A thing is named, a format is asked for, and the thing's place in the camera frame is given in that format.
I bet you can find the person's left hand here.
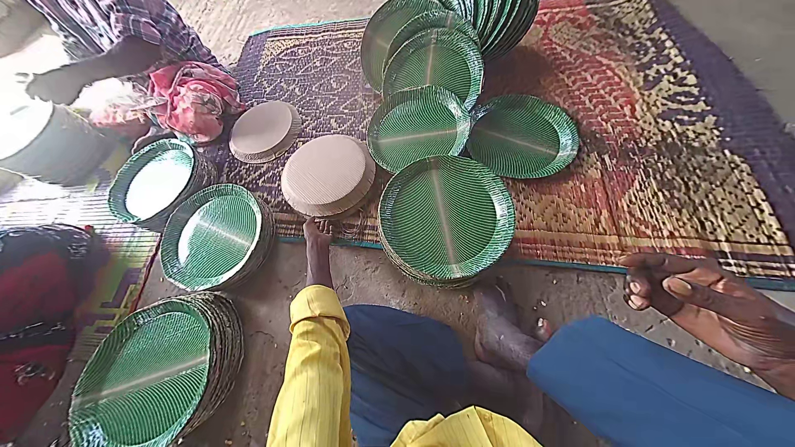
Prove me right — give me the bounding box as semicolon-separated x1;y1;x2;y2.
303;216;334;247

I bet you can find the person's right hand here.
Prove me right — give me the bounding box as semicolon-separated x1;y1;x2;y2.
619;252;795;383

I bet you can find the person's right forearm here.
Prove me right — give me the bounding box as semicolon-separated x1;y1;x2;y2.
761;348;795;399

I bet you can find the person's left forearm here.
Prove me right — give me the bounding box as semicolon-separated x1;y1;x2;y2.
266;240;352;447

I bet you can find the stack of beige plates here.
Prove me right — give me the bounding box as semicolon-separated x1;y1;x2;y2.
229;101;303;165
281;134;377;220

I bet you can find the red purple patterned mat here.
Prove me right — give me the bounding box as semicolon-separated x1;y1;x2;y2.
202;0;795;291

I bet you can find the stack of green plates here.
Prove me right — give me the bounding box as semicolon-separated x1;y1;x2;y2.
438;0;540;62
108;138;218;232
68;292;245;447
378;155;516;289
160;183;275;293

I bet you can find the green round plate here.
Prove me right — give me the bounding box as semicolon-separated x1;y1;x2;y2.
383;28;484;111
385;9;481;63
361;0;445;94
467;94;580;180
368;86;472;174

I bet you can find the pink cloth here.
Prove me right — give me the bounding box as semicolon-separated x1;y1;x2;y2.
148;61;245;144

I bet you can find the green striped mat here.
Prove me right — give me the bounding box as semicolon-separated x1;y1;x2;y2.
0;139;164;364

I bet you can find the clear plastic bag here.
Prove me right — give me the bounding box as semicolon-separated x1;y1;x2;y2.
70;77;156;139

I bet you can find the large metal pot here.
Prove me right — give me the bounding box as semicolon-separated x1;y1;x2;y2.
0;96;122;187

